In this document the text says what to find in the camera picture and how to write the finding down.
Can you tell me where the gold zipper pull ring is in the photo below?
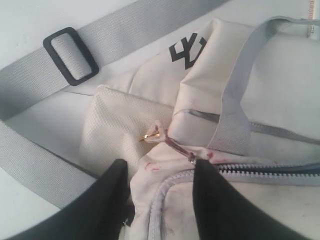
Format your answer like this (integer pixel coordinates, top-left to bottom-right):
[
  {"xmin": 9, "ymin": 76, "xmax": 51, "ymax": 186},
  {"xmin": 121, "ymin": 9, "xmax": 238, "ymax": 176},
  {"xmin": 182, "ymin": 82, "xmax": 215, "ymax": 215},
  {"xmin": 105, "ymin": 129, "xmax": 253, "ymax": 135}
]
[{"xmin": 138, "ymin": 124, "xmax": 196, "ymax": 165}]

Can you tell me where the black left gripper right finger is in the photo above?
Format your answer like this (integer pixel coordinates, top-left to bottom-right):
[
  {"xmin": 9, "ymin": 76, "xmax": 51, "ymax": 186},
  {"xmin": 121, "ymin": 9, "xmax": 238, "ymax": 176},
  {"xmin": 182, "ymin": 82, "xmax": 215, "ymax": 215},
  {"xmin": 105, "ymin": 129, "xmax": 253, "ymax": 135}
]
[{"xmin": 192, "ymin": 159, "xmax": 305, "ymax": 240}]

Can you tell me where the white canvas backpack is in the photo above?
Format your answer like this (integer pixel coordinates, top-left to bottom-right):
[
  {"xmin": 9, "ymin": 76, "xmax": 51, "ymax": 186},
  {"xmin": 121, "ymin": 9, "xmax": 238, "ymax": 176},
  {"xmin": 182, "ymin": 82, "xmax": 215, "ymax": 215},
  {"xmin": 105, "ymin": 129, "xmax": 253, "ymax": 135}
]
[{"xmin": 0, "ymin": 0, "xmax": 320, "ymax": 240}]

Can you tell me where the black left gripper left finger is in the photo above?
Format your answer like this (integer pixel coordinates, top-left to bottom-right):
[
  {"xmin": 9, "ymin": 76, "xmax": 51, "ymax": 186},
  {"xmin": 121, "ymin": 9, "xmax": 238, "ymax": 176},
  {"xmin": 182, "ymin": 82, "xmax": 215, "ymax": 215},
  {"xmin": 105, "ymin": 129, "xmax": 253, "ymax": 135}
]
[{"xmin": 0, "ymin": 159, "xmax": 133, "ymax": 240}]

